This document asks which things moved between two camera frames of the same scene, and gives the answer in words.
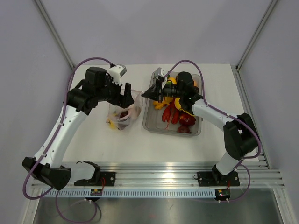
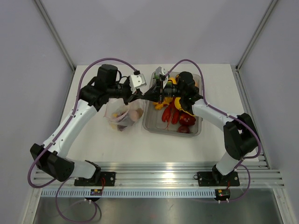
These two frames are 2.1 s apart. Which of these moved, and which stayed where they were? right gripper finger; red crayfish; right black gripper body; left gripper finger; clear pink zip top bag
Moved: clear pink zip top bag; left gripper finger
Stayed: right gripper finger; red crayfish; right black gripper body
